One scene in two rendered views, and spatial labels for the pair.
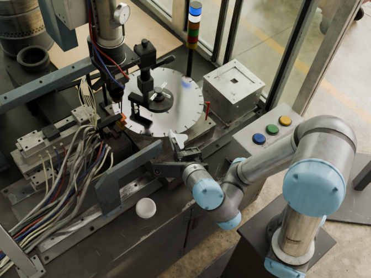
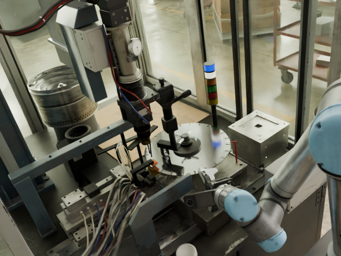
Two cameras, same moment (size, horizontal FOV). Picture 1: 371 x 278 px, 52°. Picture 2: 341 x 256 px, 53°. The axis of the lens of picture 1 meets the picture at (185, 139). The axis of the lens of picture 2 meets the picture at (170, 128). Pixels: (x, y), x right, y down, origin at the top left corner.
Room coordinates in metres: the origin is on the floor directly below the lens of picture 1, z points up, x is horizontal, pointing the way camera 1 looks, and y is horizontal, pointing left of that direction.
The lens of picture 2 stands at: (-0.14, -0.08, 1.72)
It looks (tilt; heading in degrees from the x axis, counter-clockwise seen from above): 33 degrees down; 13
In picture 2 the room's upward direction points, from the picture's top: 11 degrees counter-clockwise
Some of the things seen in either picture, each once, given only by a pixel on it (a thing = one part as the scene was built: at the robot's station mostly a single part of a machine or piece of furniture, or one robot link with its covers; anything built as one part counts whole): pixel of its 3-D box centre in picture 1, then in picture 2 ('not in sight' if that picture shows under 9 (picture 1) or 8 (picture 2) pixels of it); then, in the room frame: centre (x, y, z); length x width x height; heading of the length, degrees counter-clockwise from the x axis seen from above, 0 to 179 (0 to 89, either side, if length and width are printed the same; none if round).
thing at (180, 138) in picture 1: (179, 138); (208, 172); (0.74, 0.02, 0.96); 0.09 x 0.06 x 0.03; 23
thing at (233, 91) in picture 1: (231, 93); (258, 139); (1.09, -0.17, 0.82); 0.18 x 0.18 x 0.15; 45
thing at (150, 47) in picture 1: (144, 67); (166, 105); (0.83, 0.15, 1.17); 0.06 x 0.05 x 0.20; 126
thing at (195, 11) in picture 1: (195, 8); (209, 66); (1.19, 0.02, 1.14); 0.05 x 0.04 x 0.03; 45
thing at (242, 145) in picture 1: (264, 139); (300, 172); (0.88, -0.30, 0.82); 0.28 x 0.11 x 0.15; 135
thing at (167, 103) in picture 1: (158, 97); (186, 144); (0.90, 0.11, 0.96); 0.11 x 0.11 x 0.03
